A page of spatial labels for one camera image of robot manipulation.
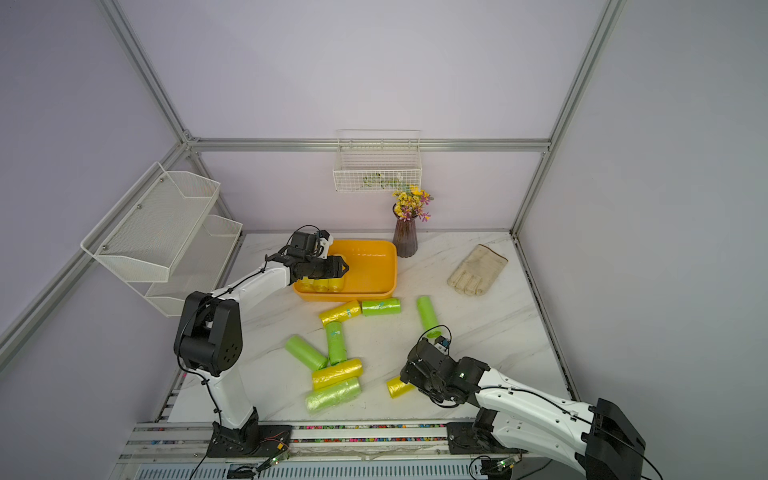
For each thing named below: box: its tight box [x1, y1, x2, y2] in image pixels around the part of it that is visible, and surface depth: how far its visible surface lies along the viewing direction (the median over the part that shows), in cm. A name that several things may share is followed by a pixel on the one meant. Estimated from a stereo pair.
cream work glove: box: [447, 244, 509, 296], surface depth 109 cm
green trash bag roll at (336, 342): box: [326, 321, 347, 365], surface depth 89 cm
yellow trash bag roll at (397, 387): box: [386, 376, 416, 399], surface depth 80 cm
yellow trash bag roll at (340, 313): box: [318, 300, 362, 327], surface depth 95 cm
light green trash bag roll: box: [305, 377, 362, 415], surface depth 79 cm
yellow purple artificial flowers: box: [392, 184, 434, 222], surface depth 97 cm
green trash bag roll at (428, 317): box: [416, 296, 442, 339], surface depth 97 cm
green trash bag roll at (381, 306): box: [361, 298, 401, 316], surface depth 95 cm
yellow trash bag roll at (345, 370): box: [312, 358, 364, 390], surface depth 83 cm
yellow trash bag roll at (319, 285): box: [294, 277, 344, 293], surface depth 103 cm
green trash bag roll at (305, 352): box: [284, 334, 329, 371], surface depth 87 cm
